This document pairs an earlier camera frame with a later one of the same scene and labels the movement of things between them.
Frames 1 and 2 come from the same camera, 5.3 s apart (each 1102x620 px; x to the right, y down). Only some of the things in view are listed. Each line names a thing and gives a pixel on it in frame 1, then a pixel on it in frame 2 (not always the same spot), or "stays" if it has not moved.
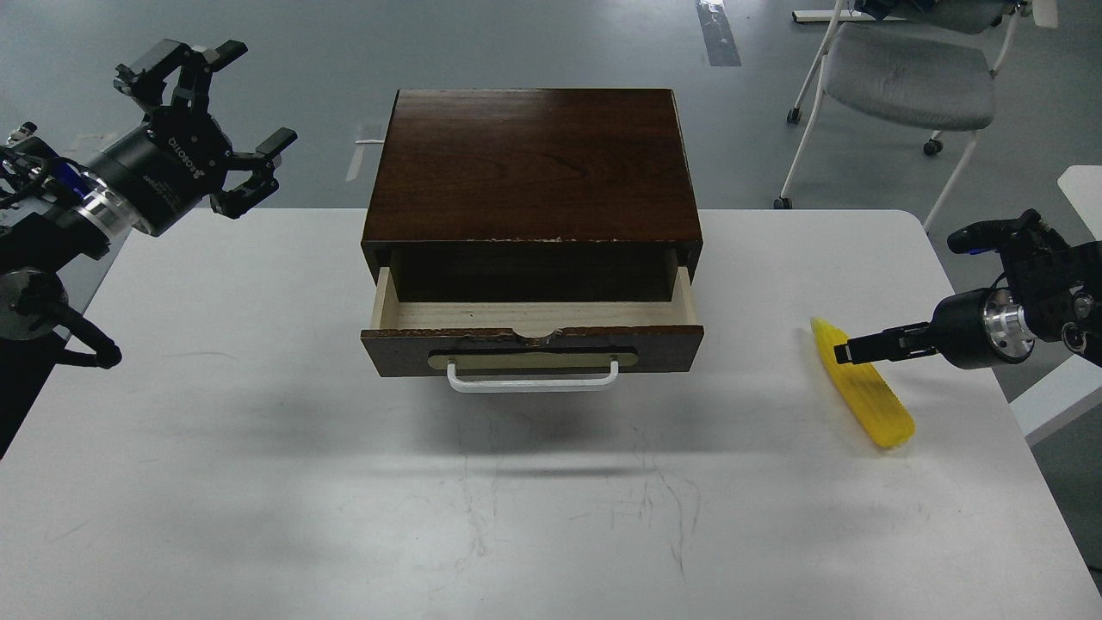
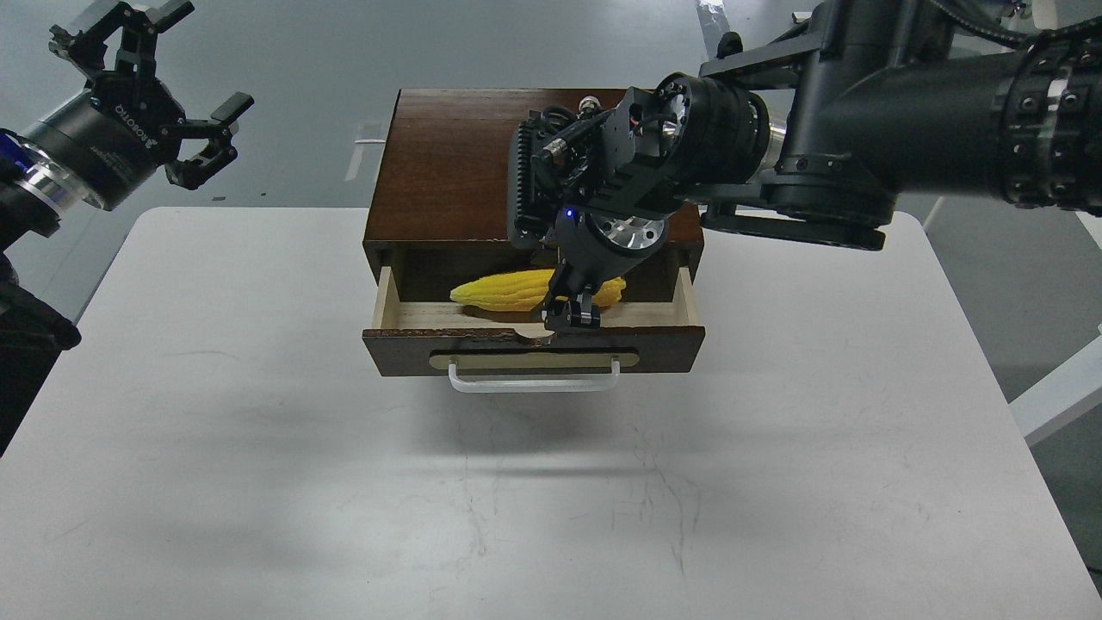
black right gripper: x=974 y=330 -> x=593 y=247
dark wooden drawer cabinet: x=534 y=195 stays
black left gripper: x=168 y=168 -> x=110 y=141
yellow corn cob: x=883 y=412 -> x=526 y=291
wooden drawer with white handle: x=525 y=346 stays
